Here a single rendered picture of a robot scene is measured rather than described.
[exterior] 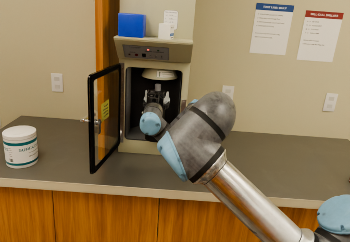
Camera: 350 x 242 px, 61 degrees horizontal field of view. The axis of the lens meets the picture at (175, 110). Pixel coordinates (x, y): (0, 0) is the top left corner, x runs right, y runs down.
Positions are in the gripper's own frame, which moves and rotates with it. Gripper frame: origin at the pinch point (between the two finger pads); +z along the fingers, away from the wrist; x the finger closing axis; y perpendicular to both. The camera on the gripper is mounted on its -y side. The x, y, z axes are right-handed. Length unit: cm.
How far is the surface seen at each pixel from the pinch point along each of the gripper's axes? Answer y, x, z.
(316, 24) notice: 35, -85, 45
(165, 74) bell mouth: 10.9, -3.0, 3.5
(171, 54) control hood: 21.9, -5.4, -4.6
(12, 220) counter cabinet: -50, 59, -30
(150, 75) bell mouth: 10.0, 3.9, 3.4
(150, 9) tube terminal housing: 39.1, 4.6, 2.4
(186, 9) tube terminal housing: 40.1, -10.4, 2.5
